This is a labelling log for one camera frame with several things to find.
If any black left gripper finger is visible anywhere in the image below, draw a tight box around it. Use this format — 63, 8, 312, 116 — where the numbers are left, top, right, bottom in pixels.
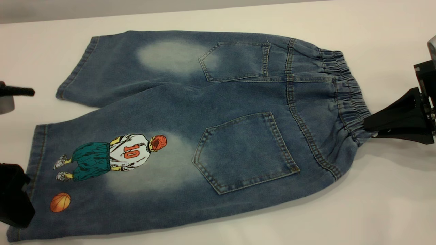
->
0, 163, 36, 229
0, 82, 35, 97

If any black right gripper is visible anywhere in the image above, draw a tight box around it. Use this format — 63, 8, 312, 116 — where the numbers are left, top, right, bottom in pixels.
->
363, 60, 436, 145

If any blue denim shorts basketball print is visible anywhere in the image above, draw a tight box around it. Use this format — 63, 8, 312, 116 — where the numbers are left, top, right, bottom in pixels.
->
7, 30, 375, 243

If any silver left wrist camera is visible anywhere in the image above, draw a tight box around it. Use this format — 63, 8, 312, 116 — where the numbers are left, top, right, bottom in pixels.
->
0, 96, 15, 115

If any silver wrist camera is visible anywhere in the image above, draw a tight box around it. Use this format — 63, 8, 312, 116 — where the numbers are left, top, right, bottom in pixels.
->
427, 34, 436, 61
0, 96, 15, 115

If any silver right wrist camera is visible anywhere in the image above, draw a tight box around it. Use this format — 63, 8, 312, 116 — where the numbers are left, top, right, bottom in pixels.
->
427, 34, 436, 61

